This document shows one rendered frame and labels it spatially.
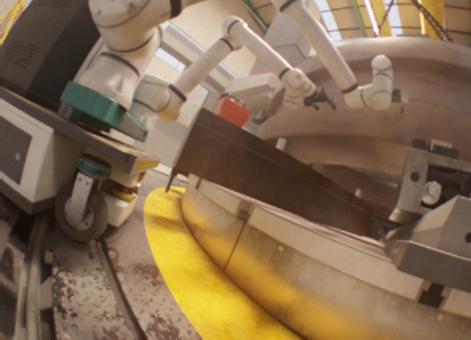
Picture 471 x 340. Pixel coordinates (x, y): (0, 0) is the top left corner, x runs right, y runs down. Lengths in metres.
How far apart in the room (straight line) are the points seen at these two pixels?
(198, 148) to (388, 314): 1.12
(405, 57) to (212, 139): 1.42
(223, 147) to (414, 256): 1.08
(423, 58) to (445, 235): 1.35
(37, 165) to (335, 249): 0.80
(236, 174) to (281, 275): 0.76
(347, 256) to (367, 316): 0.18
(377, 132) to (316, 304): 0.95
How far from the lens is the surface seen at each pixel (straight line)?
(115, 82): 0.58
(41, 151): 0.60
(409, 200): 0.74
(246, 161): 1.27
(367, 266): 0.56
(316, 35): 0.88
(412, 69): 1.71
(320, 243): 0.59
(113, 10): 0.46
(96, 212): 0.62
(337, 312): 0.62
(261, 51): 1.05
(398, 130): 1.24
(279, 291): 0.68
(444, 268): 0.39
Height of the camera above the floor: 0.35
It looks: 6 degrees up
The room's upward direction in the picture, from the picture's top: 22 degrees clockwise
